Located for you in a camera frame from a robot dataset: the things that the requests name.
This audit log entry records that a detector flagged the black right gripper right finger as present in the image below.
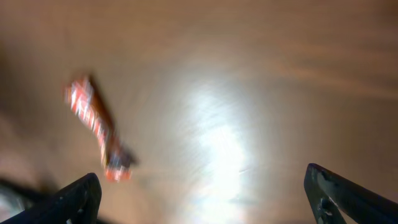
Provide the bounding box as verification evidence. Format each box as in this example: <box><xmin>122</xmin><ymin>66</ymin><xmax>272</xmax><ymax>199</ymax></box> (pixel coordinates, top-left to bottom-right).
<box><xmin>303</xmin><ymin>163</ymin><xmax>397</xmax><ymax>224</ymax></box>

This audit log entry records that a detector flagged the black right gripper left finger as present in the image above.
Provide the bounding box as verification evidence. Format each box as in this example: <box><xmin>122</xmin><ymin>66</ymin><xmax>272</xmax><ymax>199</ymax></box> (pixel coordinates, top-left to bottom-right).
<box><xmin>1</xmin><ymin>173</ymin><xmax>102</xmax><ymax>224</ymax></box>

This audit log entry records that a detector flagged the orange chocolate bar wrapper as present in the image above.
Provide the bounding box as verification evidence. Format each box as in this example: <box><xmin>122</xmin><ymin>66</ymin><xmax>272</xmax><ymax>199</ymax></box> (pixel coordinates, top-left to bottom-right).
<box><xmin>64</xmin><ymin>75</ymin><xmax>136</xmax><ymax>182</ymax></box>

